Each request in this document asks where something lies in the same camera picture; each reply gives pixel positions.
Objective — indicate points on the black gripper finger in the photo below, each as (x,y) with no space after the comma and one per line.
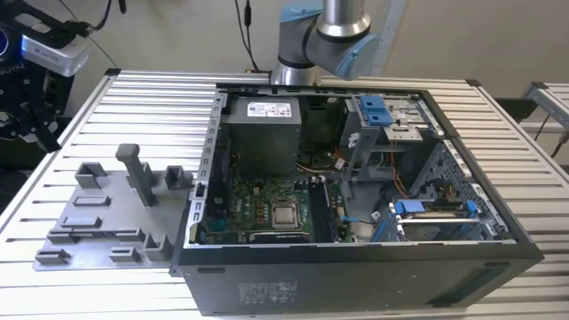
(48,140)

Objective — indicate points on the RAM stick with white label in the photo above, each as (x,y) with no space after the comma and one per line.
(99,232)

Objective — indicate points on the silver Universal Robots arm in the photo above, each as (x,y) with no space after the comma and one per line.
(342,20)

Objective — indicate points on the installed black RAM stick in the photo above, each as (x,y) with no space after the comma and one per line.
(327,213)

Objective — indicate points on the black bulky chair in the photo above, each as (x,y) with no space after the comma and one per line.
(17,163)

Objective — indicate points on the black table corner cap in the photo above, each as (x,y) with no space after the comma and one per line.
(473,82)
(113,71)

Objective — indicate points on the grey parts rack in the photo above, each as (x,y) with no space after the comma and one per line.
(110,213)

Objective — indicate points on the grey power supply unit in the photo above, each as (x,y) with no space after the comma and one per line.
(262,140)

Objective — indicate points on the green motherboard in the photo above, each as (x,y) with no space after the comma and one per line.
(253,200)

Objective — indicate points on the silver CPU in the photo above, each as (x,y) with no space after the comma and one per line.
(283,215)

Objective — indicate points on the black graphics card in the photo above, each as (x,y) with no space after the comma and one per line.
(279,237)

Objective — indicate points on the black open PC case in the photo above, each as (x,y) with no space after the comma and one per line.
(310,283)

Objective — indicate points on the blue drive bay latch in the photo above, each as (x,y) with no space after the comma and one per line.
(373,110)

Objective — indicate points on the grey metal drive cage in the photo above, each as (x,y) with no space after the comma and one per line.
(399,133)

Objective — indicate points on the hard disk in blue carrier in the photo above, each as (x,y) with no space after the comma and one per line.
(410,206)

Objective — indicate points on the black chair back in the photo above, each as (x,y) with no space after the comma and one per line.
(515,110)

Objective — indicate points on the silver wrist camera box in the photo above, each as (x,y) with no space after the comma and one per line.
(53,56)

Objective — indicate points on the black camera module with label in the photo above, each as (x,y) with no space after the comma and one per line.
(44,15)

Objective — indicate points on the aluminium frame side table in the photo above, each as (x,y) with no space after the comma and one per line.
(546,96)

